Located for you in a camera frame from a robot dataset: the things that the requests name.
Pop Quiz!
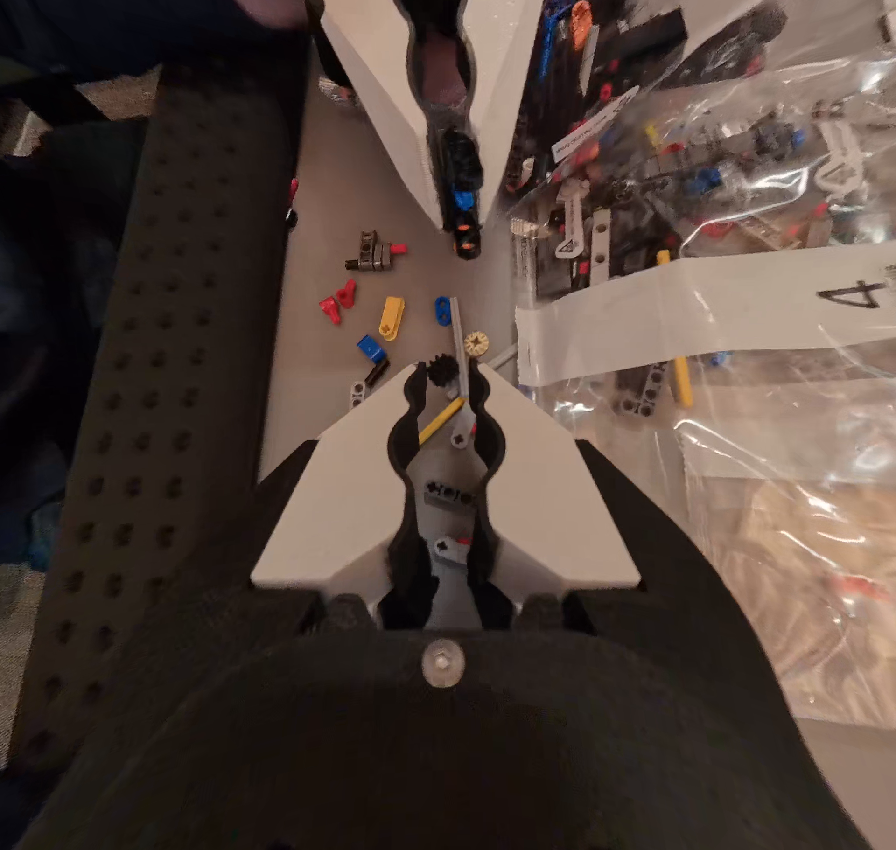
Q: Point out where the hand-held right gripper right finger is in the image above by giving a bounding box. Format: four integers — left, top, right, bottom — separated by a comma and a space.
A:
468, 360, 642, 592

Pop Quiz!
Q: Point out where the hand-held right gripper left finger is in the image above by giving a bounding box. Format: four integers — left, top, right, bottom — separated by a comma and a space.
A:
249, 362, 428, 593

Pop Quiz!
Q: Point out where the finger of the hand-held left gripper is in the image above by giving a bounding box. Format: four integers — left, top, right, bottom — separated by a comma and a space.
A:
314, 0, 450, 233
457, 0, 554, 196

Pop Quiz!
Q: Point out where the clear lego parts bag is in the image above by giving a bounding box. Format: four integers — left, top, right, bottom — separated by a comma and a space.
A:
511, 73, 896, 431
672, 388, 896, 732
500, 0, 896, 193

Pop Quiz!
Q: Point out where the black lego gear frame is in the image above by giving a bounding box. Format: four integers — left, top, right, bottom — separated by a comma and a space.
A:
437, 126, 486, 262

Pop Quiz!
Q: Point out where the light grey lego axle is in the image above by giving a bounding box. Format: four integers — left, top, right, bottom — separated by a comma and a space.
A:
448, 296, 470, 403

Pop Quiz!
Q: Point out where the yellow lego axle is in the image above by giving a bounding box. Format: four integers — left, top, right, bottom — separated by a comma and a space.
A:
418, 397, 467, 448

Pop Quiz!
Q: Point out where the grey lego connector assembly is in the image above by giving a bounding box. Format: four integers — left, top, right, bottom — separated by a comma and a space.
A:
343, 230, 409, 274

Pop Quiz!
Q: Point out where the person's left hand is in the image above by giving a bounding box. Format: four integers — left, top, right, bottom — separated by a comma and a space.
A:
419, 26, 470, 109

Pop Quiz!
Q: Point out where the black dimpled mat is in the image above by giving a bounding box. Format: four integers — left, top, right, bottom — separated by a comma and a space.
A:
14, 31, 310, 770

